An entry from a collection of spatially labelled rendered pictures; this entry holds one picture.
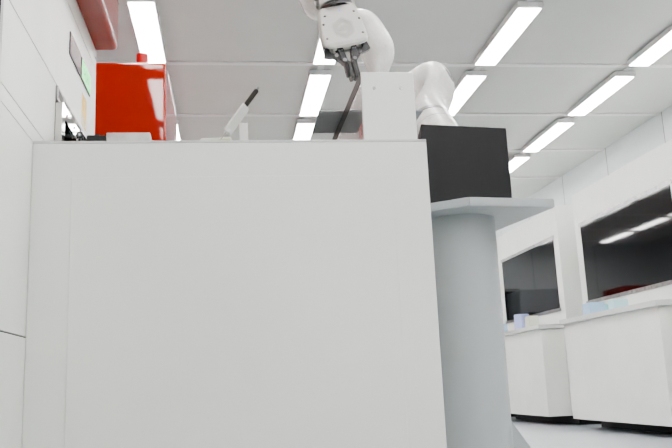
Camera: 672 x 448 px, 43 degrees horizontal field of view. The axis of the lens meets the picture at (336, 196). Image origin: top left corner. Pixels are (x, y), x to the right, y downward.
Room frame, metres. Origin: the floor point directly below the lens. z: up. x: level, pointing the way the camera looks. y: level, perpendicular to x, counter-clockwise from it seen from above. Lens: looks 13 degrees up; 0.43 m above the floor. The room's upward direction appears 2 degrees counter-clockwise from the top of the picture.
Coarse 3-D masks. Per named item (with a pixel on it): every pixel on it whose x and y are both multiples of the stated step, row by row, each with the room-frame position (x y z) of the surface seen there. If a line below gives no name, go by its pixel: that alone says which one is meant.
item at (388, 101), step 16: (368, 80) 1.40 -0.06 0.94; (384, 80) 1.41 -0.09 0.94; (400, 80) 1.41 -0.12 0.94; (368, 96) 1.40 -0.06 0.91; (384, 96) 1.41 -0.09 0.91; (400, 96) 1.41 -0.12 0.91; (368, 112) 1.40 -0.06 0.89; (384, 112) 1.40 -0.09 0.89; (400, 112) 1.41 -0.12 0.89; (368, 128) 1.40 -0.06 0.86; (384, 128) 1.40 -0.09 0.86; (400, 128) 1.41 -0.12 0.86; (416, 128) 1.41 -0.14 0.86
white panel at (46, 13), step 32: (0, 0) 1.07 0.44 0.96; (32, 0) 1.23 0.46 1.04; (64, 0) 1.49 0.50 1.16; (0, 32) 1.07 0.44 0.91; (32, 32) 1.24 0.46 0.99; (64, 32) 1.49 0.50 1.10; (0, 64) 1.07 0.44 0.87; (32, 64) 1.25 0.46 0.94; (64, 64) 1.50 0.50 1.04; (0, 96) 1.08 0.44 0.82; (32, 96) 1.26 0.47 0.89; (64, 96) 1.51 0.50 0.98; (32, 128) 1.27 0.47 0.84
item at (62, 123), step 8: (56, 104) 1.43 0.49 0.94; (56, 112) 1.43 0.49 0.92; (64, 112) 1.45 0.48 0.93; (56, 120) 1.43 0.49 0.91; (64, 120) 1.46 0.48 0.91; (72, 120) 1.53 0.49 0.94; (56, 128) 1.43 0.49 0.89; (64, 128) 1.46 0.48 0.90; (72, 128) 1.54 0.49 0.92; (56, 136) 1.43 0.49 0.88
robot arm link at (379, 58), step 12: (300, 0) 2.21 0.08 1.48; (312, 0) 2.18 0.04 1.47; (312, 12) 2.20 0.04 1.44; (360, 12) 2.17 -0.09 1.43; (372, 24) 2.17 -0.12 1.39; (372, 36) 2.17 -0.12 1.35; (384, 36) 2.18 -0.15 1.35; (372, 48) 2.18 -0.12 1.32; (384, 48) 2.18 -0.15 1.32; (372, 60) 2.19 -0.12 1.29; (384, 60) 2.19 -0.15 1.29
